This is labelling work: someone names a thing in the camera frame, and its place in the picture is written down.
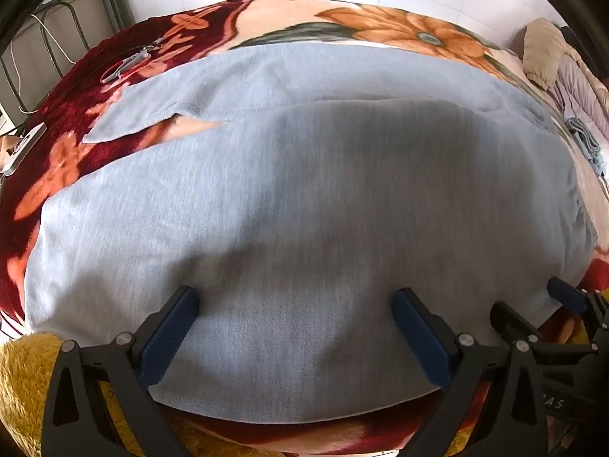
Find white cable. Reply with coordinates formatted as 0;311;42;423
10;12;74;86

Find white flat device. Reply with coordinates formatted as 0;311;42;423
2;123;48;175

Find beige pillow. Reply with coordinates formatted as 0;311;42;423
522;18;569;91

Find pink quilted cloth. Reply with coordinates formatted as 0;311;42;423
547;43;609;139

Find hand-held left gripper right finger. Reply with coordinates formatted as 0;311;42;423
390;288;548;457

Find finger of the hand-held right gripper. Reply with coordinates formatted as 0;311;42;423
490;301;540;344
547;277;609;329

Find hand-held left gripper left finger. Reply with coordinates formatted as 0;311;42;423
42;286;201;457

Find floral plush blanket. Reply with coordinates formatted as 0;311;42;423
0;0;609;457

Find grey pants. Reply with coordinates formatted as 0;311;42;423
24;40;598;424

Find grey-blue knitted cloth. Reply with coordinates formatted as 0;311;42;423
566;117;607;172

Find green metal bed frame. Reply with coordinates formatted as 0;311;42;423
0;0;136;127

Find yellow plush cloth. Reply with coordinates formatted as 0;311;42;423
0;332;158;457

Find grey scissors with red loop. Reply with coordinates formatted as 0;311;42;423
101;44;160;84

